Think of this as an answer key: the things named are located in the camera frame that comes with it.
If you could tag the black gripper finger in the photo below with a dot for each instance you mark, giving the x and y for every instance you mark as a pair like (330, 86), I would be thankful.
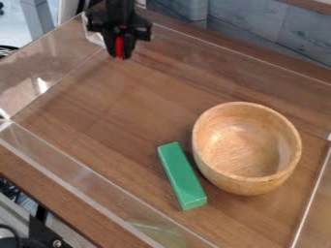
(109, 41)
(129, 43)

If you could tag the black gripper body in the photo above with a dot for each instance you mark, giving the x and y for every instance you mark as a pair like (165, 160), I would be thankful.
(137, 25)

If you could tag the red strawberry toy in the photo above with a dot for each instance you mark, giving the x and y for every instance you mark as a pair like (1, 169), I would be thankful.
(119, 47)

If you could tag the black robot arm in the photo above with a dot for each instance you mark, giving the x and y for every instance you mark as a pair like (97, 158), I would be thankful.
(117, 10)

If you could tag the clear acrylic tray walls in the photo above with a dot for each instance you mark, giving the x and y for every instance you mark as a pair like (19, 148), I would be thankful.
(85, 117)

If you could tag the wooden bowl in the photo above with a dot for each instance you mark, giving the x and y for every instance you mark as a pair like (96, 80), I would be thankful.
(245, 146)

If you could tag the green rectangular block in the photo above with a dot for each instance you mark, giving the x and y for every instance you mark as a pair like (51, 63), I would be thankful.
(185, 185)

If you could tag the black table clamp bracket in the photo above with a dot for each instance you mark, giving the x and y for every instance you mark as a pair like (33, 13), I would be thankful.
(43, 237)

